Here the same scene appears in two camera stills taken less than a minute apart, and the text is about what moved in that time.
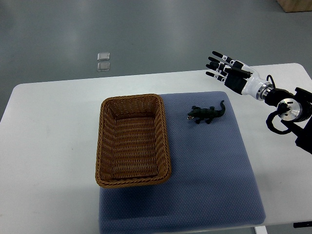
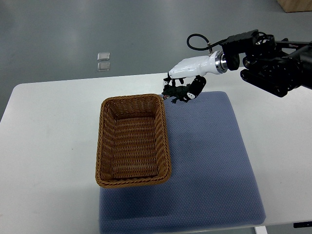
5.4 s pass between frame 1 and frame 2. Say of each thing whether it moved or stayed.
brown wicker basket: stayed
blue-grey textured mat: stayed
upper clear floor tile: stayed
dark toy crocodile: moved
